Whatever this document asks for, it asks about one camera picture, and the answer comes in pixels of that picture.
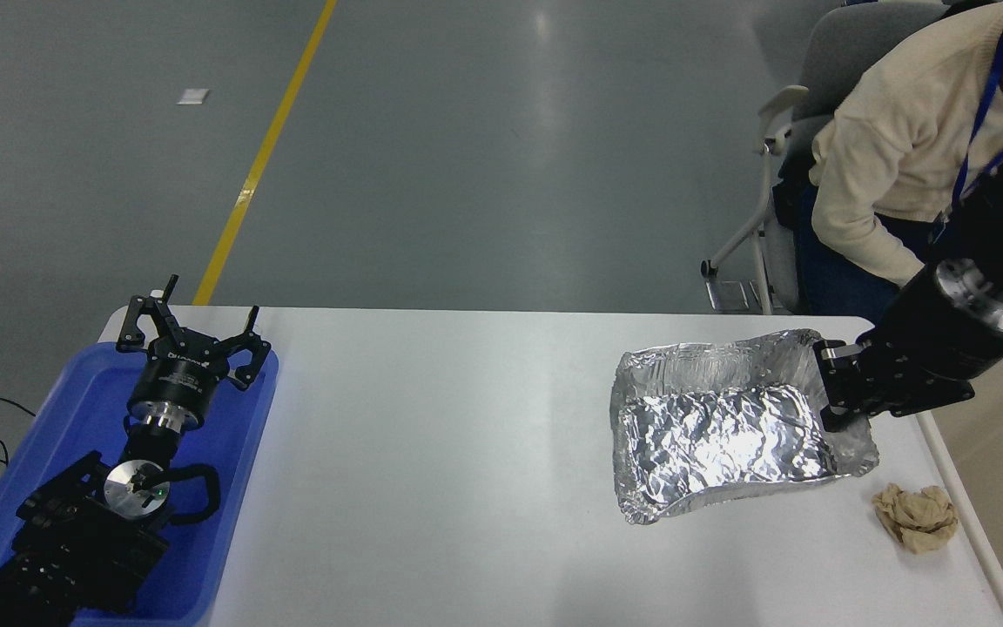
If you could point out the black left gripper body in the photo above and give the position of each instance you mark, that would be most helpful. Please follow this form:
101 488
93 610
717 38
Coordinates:
179 374

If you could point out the white paper scrap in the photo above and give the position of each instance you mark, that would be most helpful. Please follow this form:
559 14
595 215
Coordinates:
193 96

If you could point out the silver foil tray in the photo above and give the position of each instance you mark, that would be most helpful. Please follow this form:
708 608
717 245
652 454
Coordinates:
710 435

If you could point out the blue plastic tray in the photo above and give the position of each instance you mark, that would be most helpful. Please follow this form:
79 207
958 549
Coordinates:
84 409

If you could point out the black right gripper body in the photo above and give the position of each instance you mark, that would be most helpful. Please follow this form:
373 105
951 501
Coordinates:
937 335

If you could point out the person's right forearm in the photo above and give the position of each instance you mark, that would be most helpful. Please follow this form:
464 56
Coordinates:
858 218

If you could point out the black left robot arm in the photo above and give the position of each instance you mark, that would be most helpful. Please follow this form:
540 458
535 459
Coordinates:
75 540

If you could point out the grey office chair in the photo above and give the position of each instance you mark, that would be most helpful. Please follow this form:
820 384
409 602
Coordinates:
841 52

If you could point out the crumpled tan paper ball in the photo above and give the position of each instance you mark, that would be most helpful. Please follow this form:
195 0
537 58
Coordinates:
915 518

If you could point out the person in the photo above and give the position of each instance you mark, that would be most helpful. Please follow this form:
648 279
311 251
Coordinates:
893 131

